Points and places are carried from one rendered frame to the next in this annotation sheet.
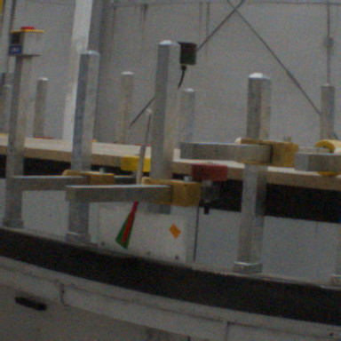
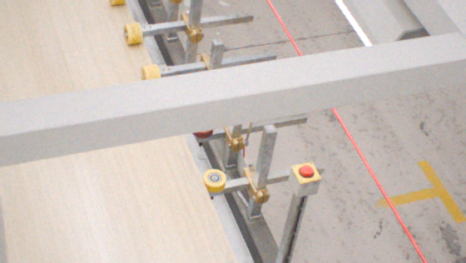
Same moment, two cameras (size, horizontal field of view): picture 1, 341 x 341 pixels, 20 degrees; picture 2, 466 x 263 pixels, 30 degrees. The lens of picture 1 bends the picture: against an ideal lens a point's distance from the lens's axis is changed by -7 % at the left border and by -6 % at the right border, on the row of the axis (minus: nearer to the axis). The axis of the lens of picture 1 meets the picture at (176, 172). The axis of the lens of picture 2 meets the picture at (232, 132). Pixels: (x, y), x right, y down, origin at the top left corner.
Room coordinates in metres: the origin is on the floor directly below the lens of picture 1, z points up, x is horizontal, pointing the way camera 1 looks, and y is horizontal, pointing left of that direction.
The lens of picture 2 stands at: (4.27, 0.88, 3.12)
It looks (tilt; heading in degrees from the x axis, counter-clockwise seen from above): 45 degrees down; 203
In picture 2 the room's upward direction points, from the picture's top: 9 degrees clockwise
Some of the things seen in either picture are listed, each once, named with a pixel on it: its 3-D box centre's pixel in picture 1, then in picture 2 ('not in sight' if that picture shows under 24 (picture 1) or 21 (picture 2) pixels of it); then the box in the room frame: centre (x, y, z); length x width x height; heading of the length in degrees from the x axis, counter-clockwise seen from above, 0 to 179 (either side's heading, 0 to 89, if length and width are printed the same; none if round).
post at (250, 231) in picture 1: (254, 192); (211, 88); (2.05, -0.16, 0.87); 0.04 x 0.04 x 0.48; 49
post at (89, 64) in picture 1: (82, 150); (260, 176); (2.38, 0.22, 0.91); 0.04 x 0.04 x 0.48; 49
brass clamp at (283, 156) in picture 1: (265, 153); (211, 69); (2.04, -0.17, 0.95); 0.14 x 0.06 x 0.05; 49
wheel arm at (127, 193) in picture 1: (146, 194); (251, 127); (2.12, 0.06, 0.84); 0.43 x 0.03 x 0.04; 139
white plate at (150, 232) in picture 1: (139, 233); (240, 161); (2.22, 0.07, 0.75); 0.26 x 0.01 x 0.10; 49
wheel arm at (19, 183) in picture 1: (77, 184); (265, 179); (2.32, 0.22, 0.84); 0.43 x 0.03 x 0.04; 139
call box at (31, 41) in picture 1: (25, 44); (304, 181); (2.55, 0.42, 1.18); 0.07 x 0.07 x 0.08; 49
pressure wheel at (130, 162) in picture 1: (137, 178); (213, 187); (2.47, 0.09, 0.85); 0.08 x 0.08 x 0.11
